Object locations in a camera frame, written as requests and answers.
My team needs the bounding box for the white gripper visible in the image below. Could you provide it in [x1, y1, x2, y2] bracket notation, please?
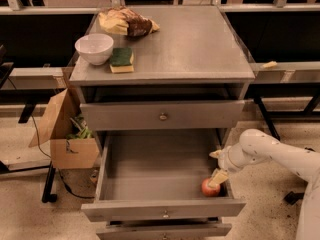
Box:
[208, 143, 249, 188]

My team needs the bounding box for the red apple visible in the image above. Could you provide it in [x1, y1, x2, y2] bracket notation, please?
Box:
[201, 178, 221, 197]

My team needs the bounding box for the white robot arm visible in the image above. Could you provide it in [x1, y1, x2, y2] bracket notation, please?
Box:
[207, 129, 320, 240]

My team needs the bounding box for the open grey middle drawer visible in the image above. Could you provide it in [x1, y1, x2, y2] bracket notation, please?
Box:
[82, 129, 245, 222]

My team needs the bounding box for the grey drawer cabinet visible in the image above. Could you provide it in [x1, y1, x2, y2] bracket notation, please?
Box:
[71, 6, 254, 229]

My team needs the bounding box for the grey top drawer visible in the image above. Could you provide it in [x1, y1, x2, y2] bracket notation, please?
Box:
[80, 100, 244, 131]

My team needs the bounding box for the grey bottom drawer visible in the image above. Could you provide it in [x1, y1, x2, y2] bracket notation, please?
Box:
[96, 222, 232, 240]

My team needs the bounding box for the black table leg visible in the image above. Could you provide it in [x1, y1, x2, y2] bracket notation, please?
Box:
[254, 97, 280, 140]

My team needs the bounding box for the black chair base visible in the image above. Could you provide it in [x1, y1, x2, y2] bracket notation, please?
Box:
[284, 191, 304, 205]

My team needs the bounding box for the small yellow foam piece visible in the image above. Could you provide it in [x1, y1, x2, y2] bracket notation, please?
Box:
[261, 61, 277, 69]

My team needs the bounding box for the brown cardboard box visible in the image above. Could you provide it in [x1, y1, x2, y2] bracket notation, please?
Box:
[29, 89, 99, 169]

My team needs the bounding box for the green yellow sponge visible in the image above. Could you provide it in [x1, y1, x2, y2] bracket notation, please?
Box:
[109, 47, 134, 73]

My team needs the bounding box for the white ceramic bowl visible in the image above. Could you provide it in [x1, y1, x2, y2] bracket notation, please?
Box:
[75, 33, 114, 65]

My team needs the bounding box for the crumpled chip bag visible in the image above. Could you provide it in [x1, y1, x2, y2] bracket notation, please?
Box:
[98, 7, 160, 37]

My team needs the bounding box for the black floor cable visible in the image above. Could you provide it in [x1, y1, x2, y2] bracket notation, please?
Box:
[6, 77, 96, 200]

